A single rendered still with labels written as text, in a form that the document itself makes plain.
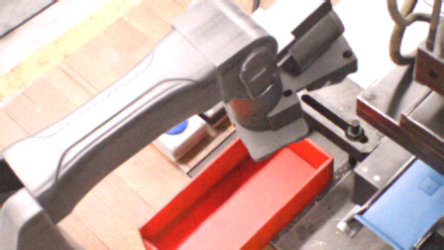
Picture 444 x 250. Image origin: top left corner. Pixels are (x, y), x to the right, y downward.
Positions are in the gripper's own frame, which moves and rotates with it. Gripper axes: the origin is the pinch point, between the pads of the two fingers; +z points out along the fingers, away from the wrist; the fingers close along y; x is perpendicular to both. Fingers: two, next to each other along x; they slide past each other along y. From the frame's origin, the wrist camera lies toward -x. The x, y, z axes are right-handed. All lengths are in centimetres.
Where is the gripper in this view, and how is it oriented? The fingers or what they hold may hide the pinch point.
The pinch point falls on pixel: (269, 130)
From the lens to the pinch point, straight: 96.5
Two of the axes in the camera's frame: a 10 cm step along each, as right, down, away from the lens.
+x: -8.9, 4.6, 0.1
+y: -4.3, -8.4, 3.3
